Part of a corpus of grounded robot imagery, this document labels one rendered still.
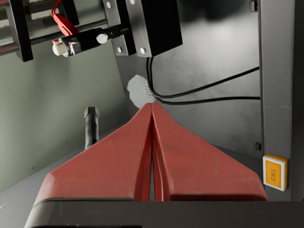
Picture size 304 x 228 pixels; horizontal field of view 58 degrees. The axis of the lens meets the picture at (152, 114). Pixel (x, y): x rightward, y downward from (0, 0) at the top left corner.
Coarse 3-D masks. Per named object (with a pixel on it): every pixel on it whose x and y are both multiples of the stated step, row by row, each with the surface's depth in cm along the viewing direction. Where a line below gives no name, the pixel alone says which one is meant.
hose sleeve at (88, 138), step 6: (90, 114) 39; (90, 120) 38; (96, 120) 39; (90, 126) 38; (96, 126) 38; (90, 132) 37; (96, 132) 37; (90, 138) 36; (96, 138) 36; (90, 144) 35
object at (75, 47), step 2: (72, 44) 36; (74, 44) 36; (76, 44) 36; (78, 44) 37; (72, 46) 36; (74, 46) 36; (76, 46) 37; (78, 46) 37; (72, 48) 36; (74, 48) 36; (76, 48) 37; (78, 48) 37; (74, 50) 36; (76, 50) 37; (78, 50) 37; (80, 50) 37; (74, 52) 36; (76, 52) 37; (78, 52) 37; (80, 52) 37; (74, 54) 37
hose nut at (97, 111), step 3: (87, 108) 40; (90, 108) 40; (93, 108) 40; (96, 108) 41; (87, 111) 40; (90, 111) 40; (93, 111) 40; (96, 111) 40; (99, 111) 41; (87, 114) 39; (96, 114) 40; (99, 114) 41; (84, 117) 40; (99, 117) 40
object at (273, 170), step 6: (270, 156) 39; (276, 156) 39; (270, 162) 39; (270, 168) 39; (276, 168) 39; (270, 174) 40; (276, 174) 39; (270, 180) 40; (276, 180) 40; (276, 186) 40
